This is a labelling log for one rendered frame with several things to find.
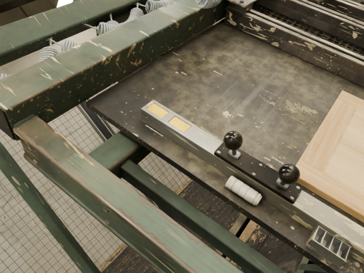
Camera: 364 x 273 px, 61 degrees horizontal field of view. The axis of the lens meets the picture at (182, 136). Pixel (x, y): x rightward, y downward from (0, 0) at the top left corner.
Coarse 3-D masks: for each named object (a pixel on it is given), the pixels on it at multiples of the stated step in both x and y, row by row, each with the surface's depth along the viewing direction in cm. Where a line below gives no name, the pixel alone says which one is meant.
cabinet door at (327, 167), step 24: (336, 120) 88; (360, 120) 89; (312, 144) 80; (336, 144) 81; (360, 144) 82; (312, 168) 74; (336, 168) 75; (360, 168) 76; (336, 192) 70; (360, 192) 71; (360, 216) 67
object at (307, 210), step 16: (144, 112) 77; (160, 128) 77; (176, 128) 74; (192, 128) 75; (192, 144) 73; (208, 144) 72; (208, 160) 72; (240, 176) 68; (272, 192) 65; (304, 192) 66; (288, 208) 65; (304, 208) 63; (320, 208) 64; (304, 224) 65; (320, 224) 62; (336, 224) 62; (352, 224) 62; (352, 240) 60; (352, 256) 61
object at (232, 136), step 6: (228, 132) 60; (234, 132) 59; (228, 138) 58; (234, 138) 58; (240, 138) 59; (228, 144) 59; (234, 144) 58; (240, 144) 59; (234, 150) 65; (234, 156) 68
